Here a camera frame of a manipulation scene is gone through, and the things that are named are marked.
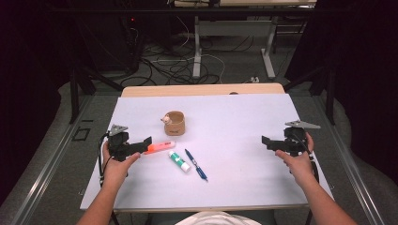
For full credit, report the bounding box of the person's left hand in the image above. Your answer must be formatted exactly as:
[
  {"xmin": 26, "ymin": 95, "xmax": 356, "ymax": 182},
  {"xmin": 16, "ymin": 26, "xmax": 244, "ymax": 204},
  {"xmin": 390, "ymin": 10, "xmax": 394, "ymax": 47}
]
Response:
[{"xmin": 101, "ymin": 142, "xmax": 142, "ymax": 188}]

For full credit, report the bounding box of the dark curtain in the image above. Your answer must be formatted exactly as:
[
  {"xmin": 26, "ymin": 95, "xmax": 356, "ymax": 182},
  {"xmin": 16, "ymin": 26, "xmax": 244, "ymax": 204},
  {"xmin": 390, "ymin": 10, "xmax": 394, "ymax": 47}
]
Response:
[
  {"xmin": 0, "ymin": 0, "xmax": 74, "ymax": 207},
  {"xmin": 284, "ymin": 0, "xmax": 398, "ymax": 186}
]

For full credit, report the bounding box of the white green glue stick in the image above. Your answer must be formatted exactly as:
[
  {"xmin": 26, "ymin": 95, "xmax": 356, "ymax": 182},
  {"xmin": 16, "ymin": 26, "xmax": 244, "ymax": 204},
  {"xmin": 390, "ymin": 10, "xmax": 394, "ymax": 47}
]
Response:
[{"xmin": 168, "ymin": 150, "xmax": 191, "ymax": 173}]

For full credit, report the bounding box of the white floor cable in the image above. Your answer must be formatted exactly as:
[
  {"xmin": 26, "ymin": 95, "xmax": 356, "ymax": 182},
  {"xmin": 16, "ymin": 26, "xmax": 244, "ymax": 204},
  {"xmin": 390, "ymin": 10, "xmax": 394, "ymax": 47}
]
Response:
[{"xmin": 175, "ymin": 15, "xmax": 227, "ymax": 84}]

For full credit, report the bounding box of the person's white shirt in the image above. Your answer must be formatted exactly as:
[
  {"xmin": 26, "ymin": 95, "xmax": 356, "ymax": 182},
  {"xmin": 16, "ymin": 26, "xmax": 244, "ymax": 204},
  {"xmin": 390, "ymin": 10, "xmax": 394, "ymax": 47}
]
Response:
[{"xmin": 175, "ymin": 211, "xmax": 262, "ymax": 225}]

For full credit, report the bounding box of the tangle of black floor cables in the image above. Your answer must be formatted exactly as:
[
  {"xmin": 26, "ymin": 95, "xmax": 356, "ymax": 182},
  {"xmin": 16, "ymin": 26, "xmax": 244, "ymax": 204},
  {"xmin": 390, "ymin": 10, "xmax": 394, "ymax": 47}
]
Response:
[{"xmin": 120, "ymin": 34, "xmax": 256, "ymax": 87}]

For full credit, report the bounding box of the black crossbar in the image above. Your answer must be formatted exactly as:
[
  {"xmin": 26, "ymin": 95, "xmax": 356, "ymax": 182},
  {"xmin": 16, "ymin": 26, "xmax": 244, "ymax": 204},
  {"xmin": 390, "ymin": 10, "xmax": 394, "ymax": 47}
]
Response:
[{"xmin": 46, "ymin": 7, "xmax": 317, "ymax": 15}]

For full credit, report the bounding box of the black computer tower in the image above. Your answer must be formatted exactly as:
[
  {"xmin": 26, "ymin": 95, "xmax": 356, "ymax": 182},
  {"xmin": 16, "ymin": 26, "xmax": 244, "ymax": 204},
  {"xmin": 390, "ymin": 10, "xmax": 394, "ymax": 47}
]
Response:
[{"xmin": 87, "ymin": 13, "xmax": 145, "ymax": 73}]

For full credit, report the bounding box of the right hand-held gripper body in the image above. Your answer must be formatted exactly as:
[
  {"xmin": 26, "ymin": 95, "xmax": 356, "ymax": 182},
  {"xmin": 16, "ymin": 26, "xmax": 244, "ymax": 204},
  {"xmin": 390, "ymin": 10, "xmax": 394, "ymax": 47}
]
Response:
[{"xmin": 281, "ymin": 120, "xmax": 322, "ymax": 158}]

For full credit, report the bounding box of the person's right hand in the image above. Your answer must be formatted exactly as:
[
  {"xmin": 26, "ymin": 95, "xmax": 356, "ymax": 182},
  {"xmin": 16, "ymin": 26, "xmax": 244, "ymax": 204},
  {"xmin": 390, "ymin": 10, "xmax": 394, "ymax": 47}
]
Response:
[{"xmin": 275, "ymin": 132, "xmax": 315, "ymax": 188}]

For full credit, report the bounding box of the metal floor rail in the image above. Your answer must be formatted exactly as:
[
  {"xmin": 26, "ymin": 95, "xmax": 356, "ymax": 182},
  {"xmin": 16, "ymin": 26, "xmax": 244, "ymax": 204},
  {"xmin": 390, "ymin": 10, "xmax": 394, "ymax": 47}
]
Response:
[
  {"xmin": 10, "ymin": 93, "xmax": 95, "ymax": 225},
  {"xmin": 313, "ymin": 93, "xmax": 387, "ymax": 225}
]

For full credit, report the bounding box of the blue pen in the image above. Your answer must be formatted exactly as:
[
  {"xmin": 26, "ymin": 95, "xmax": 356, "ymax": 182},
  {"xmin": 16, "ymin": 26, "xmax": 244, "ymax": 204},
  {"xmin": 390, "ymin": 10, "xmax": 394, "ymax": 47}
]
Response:
[{"xmin": 184, "ymin": 148, "xmax": 208, "ymax": 183}]

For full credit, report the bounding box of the right hand-held gripper cable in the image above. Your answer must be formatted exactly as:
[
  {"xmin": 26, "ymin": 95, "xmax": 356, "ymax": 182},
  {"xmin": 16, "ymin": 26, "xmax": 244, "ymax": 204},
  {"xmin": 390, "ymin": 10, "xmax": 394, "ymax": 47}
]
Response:
[{"xmin": 298, "ymin": 134, "xmax": 321, "ymax": 185}]

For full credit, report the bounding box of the black metal stand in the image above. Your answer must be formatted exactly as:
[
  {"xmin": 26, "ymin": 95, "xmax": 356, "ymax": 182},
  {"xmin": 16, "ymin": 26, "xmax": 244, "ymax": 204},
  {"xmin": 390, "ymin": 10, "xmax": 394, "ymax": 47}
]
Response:
[
  {"xmin": 69, "ymin": 65, "xmax": 125, "ymax": 125},
  {"xmin": 283, "ymin": 64, "xmax": 337, "ymax": 126}
]

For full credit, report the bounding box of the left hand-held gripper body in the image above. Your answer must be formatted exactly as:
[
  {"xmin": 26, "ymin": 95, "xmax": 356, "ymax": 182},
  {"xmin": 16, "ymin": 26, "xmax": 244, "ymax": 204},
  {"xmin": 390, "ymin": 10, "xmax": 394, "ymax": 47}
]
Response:
[{"xmin": 107, "ymin": 124, "xmax": 140, "ymax": 162}]

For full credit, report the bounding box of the orange highlighter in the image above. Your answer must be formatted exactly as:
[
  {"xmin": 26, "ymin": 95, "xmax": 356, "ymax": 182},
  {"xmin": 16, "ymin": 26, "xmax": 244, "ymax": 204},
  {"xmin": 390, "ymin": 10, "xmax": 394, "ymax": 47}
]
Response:
[{"xmin": 144, "ymin": 140, "xmax": 176, "ymax": 156}]

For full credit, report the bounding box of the left hand-held gripper cable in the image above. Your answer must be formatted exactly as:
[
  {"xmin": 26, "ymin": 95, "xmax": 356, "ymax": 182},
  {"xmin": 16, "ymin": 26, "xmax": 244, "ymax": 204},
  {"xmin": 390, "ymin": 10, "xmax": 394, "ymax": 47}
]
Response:
[{"xmin": 98, "ymin": 132, "xmax": 114, "ymax": 188}]

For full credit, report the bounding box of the white desk frame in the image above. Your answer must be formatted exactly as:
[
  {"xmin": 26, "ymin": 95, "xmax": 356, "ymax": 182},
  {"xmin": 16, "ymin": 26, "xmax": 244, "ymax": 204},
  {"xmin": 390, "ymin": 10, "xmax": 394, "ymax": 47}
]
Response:
[{"xmin": 173, "ymin": 0, "xmax": 317, "ymax": 81}]

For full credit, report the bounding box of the hand-held gripper cable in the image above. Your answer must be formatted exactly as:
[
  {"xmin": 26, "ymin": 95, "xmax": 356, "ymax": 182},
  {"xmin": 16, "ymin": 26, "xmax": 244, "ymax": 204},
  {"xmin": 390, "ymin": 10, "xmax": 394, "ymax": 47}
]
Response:
[
  {"xmin": 98, "ymin": 132, "xmax": 114, "ymax": 188},
  {"xmin": 298, "ymin": 134, "xmax": 321, "ymax": 185}
]

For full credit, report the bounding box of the white table cover sheet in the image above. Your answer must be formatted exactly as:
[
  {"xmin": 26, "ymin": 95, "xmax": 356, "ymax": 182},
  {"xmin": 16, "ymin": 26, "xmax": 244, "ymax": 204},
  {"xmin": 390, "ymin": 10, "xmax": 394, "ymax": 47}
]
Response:
[{"xmin": 79, "ymin": 93, "xmax": 336, "ymax": 211}]

